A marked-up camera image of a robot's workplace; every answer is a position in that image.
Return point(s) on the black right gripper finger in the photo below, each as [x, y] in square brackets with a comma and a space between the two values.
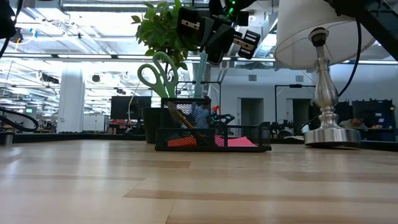
[220, 45]
[206, 32]

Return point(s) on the teal pen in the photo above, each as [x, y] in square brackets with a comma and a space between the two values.
[200, 77]

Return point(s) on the pink sticky notes pad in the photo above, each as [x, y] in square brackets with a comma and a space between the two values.
[241, 142]

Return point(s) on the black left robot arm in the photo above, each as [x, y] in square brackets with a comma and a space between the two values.
[6, 21]

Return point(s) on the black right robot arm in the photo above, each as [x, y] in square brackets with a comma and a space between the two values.
[373, 21]

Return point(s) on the black mesh desk organizer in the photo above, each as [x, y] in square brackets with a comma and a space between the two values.
[211, 148]

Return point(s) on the green potted plant black pot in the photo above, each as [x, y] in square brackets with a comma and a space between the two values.
[158, 31]

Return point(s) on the black background equipment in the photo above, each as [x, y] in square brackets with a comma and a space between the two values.
[281, 127]

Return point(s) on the red sticky notes pad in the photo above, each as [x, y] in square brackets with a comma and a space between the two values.
[182, 142]

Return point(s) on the black monitor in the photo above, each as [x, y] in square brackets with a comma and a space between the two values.
[121, 107]

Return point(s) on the silver table lamp white shade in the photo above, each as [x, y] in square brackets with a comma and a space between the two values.
[325, 93]

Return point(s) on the round black ceiling speaker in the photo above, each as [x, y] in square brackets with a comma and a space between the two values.
[96, 78]

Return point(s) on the white round column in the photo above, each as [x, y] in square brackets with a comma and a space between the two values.
[71, 102]

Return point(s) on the person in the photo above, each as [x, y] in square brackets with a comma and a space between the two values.
[353, 123]

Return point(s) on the dark blue storage cabinet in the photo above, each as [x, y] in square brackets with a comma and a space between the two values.
[373, 115]

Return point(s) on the black ceiling device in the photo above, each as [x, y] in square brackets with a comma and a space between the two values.
[18, 35]

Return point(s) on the black table frame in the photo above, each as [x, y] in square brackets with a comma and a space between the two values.
[77, 137]

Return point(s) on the grey metal post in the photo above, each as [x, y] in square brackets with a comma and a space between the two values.
[7, 138]

